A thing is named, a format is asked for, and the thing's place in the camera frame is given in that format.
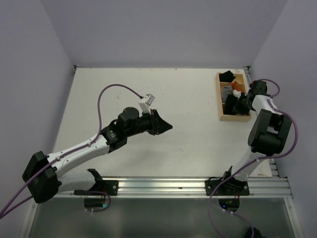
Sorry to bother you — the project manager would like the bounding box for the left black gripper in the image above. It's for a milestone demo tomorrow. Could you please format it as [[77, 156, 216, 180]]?
[[125, 108, 172, 137]]

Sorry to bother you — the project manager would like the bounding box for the black underwear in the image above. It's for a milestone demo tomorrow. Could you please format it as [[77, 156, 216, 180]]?
[[223, 94, 238, 115]]

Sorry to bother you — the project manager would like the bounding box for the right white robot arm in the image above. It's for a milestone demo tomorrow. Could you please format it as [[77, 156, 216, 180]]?
[[220, 79, 295, 195]]

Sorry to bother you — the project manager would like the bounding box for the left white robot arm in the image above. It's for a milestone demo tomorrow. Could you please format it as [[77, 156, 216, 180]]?
[[22, 107, 173, 204]]

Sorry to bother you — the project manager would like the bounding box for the white rolled cloth in tray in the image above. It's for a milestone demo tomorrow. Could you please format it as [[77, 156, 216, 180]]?
[[233, 89, 242, 98]]

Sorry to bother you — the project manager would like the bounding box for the orange rolled cloth in tray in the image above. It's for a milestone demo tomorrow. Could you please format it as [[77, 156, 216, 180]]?
[[230, 82, 245, 93]]

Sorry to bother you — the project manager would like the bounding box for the grey patterned rolled cloth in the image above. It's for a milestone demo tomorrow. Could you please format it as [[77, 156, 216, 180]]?
[[221, 85, 233, 103]]

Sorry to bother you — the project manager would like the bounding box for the wooden compartment organizer tray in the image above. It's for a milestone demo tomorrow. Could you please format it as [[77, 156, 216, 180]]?
[[215, 71, 252, 122]]

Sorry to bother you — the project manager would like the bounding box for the black rolled cloth in tray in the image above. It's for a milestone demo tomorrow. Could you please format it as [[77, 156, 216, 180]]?
[[219, 70, 236, 83]]

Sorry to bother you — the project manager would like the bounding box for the black object bottom right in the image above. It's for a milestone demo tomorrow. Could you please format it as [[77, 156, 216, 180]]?
[[244, 227, 263, 238]]

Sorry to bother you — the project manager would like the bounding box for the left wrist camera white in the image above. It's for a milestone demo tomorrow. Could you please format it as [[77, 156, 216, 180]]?
[[139, 94, 155, 114]]

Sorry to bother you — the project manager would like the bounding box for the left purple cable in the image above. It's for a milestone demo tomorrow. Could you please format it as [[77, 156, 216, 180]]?
[[0, 84, 142, 220]]

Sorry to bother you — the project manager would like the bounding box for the purple cable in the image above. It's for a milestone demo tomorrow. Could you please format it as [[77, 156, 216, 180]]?
[[0, 84, 142, 220], [207, 78, 299, 238]]

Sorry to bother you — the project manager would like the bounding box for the aluminium mounting rail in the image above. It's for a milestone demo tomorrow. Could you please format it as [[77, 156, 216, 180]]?
[[46, 175, 292, 198]]

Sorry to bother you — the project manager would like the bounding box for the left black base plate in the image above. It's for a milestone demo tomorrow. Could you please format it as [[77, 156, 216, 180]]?
[[74, 179, 119, 196]]

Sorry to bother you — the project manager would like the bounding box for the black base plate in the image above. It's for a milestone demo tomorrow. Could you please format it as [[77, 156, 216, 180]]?
[[74, 179, 119, 196], [205, 177, 250, 196]]

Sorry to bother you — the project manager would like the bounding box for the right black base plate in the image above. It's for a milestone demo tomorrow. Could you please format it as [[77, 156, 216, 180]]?
[[205, 177, 250, 196]]

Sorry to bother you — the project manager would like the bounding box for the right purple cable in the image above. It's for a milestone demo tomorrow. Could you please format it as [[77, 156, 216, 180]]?
[[207, 78, 299, 238]]

